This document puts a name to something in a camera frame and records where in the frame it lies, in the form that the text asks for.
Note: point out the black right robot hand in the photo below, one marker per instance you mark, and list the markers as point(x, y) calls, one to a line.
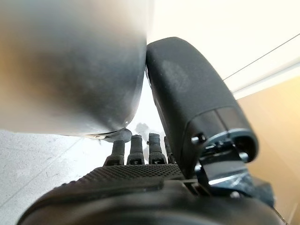
point(192, 93)

